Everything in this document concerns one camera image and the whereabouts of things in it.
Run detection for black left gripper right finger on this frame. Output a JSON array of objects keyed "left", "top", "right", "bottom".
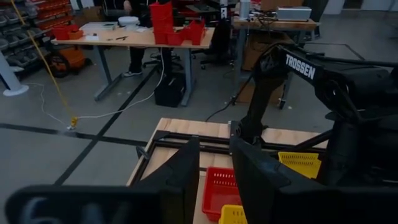
[{"left": 229, "top": 136, "right": 398, "bottom": 224}]

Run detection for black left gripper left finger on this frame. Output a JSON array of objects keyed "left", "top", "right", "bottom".
[{"left": 4, "top": 136, "right": 201, "bottom": 224}]

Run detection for yellow plastic basket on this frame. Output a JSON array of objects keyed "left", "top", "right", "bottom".
[
  {"left": 218, "top": 204, "right": 249, "bottom": 224},
  {"left": 277, "top": 151, "right": 322, "bottom": 180}
]

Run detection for red plastic basket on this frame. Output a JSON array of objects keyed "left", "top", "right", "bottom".
[{"left": 201, "top": 166, "right": 243, "bottom": 222}]

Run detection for black computer tower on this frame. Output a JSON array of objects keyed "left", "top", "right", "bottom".
[{"left": 154, "top": 73, "right": 187, "bottom": 108}]

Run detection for orange shop vacuum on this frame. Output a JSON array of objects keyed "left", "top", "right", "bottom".
[{"left": 46, "top": 45, "right": 87, "bottom": 78}]

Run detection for person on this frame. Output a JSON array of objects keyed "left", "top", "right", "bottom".
[{"left": 93, "top": 0, "right": 165, "bottom": 78}]

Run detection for white pole base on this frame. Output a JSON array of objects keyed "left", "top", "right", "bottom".
[{"left": 0, "top": 51, "right": 30, "bottom": 97}]

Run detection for large cardboard box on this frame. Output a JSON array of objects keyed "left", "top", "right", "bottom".
[{"left": 236, "top": 30, "right": 295, "bottom": 105}]

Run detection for wooden desk with grey legs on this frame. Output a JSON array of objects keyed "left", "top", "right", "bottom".
[{"left": 51, "top": 21, "right": 216, "bottom": 107}]

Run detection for small red bins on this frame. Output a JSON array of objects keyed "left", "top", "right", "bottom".
[{"left": 51, "top": 24, "right": 85, "bottom": 40}]

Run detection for wooden desk with metal legs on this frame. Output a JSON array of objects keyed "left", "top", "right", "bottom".
[{"left": 232, "top": 15, "right": 318, "bottom": 110}]

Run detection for parts rack with bins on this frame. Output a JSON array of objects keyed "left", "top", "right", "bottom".
[{"left": 0, "top": 0, "right": 74, "bottom": 74}]

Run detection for white round bowl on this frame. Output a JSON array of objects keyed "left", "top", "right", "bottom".
[{"left": 118, "top": 16, "right": 140, "bottom": 27}]

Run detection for black office chair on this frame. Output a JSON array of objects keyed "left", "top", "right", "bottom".
[{"left": 191, "top": 18, "right": 233, "bottom": 70}]

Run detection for grey box device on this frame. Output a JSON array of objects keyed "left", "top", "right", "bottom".
[{"left": 275, "top": 6, "right": 312, "bottom": 22}]

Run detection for red stacked storage bins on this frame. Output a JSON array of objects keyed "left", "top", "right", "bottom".
[{"left": 149, "top": 1, "right": 174, "bottom": 45}]

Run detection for red open storage bins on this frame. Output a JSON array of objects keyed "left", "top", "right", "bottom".
[{"left": 167, "top": 19, "right": 206, "bottom": 47}]

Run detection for white bottle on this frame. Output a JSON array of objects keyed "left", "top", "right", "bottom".
[{"left": 238, "top": 0, "right": 251, "bottom": 20}]

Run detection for black table rig frame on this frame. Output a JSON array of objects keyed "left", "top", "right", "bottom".
[{"left": 135, "top": 119, "right": 329, "bottom": 187}]

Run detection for white floor cable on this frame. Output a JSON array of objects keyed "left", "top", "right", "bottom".
[{"left": 77, "top": 46, "right": 165, "bottom": 121}]

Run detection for yellow hanging cable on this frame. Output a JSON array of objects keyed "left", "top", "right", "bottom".
[{"left": 10, "top": 0, "right": 78, "bottom": 122}]

